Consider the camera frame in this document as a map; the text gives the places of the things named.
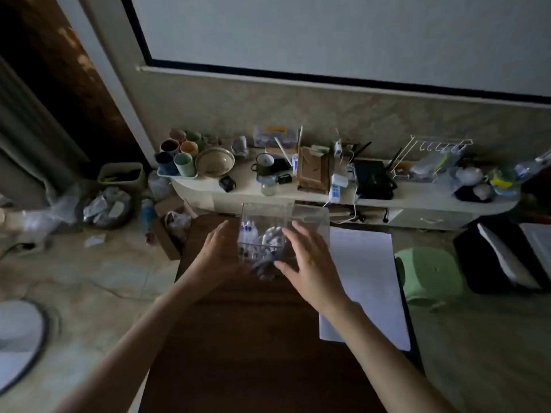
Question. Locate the dark enamel mug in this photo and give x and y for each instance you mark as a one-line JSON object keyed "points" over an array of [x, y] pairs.
{"points": [[261, 166]]}

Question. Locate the black router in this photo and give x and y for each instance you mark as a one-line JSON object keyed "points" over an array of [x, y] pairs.
{"points": [[372, 178]]}

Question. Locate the brown cardboard box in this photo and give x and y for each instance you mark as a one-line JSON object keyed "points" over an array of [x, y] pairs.
{"points": [[313, 172]]}

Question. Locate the person's right forearm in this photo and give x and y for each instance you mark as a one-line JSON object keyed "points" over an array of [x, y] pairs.
{"points": [[379, 361]]}

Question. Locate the white power strip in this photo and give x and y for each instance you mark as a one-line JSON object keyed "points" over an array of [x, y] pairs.
{"points": [[334, 194]]}

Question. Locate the black bag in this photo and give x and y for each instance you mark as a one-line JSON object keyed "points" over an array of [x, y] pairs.
{"points": [[473, 262]]}

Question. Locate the clear plastic bottle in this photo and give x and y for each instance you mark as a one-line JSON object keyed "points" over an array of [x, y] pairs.
{"points": [[529, 167]]}

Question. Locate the person's left hand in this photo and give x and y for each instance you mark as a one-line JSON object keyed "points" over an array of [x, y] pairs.
{"points": [[215, 262]]}

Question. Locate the clear water jug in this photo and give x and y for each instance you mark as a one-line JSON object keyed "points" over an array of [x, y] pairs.
{"points": [[160, 187]]}

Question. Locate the small white bottle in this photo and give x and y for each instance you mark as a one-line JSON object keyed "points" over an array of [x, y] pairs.
{"points": [[338, 150]]}

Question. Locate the stack of white paper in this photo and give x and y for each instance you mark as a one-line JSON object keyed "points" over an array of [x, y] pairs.
{"points": [[366, 270]]}

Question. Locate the person's right hand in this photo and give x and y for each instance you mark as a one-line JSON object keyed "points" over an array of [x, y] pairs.
{"points": [[314, 275]]}

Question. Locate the group of colourful cups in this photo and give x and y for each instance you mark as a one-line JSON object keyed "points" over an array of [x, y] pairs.
{"points": [[185, 164]]}

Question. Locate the ceramic bowl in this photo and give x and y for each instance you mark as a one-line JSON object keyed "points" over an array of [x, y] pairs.
{"points": [[215, 164]]}

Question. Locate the green plastic stool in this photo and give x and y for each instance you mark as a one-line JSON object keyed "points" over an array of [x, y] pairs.
{"points": [[430, 270]]}

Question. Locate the pile of pens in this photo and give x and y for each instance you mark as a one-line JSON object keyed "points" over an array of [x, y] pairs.
{"points": [[272, 236]]}

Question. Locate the small glass jar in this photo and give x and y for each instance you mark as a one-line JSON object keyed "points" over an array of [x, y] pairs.
{"points": [[267, 187]]}

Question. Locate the person's left forearm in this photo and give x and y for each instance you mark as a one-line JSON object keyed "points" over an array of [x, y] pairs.
{"points": [[142, 348]]}

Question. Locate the small black charger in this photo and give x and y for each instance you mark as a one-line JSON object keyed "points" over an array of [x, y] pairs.
{"points": [[284, 178]]}

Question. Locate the clear plastic measuring jug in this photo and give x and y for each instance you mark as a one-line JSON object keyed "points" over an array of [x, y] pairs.
{"points": [[452, 179]]}

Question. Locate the black round tray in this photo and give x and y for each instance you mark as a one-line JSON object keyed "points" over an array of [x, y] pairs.
{"points": [[465, 194]]}

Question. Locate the open cardboard box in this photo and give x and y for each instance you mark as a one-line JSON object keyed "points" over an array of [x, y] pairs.
{"points": [[165, 242]]}

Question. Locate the white round fan base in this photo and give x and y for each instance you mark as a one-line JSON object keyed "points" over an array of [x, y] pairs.
{"points": [[17, 331]]}

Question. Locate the blue bottle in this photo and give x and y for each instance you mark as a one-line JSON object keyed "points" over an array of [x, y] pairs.
{"points": [[147, 215]]}

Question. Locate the white teapot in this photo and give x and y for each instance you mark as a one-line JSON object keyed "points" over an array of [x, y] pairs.
{"points": [[469, 175]]}

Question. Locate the beige plastic bin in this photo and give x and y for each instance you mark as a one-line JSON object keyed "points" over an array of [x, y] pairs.
{"points": [[129, 184]]}

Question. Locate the white projector screen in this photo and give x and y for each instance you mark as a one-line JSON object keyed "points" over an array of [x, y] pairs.
{"points": [[344, 34]]}

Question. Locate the grey curtain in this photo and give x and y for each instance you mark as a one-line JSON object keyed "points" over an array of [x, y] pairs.
{"points": [[26, 137]]}

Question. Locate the yellow green container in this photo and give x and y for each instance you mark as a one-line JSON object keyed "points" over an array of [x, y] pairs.
{"points": [[501, 182]]}

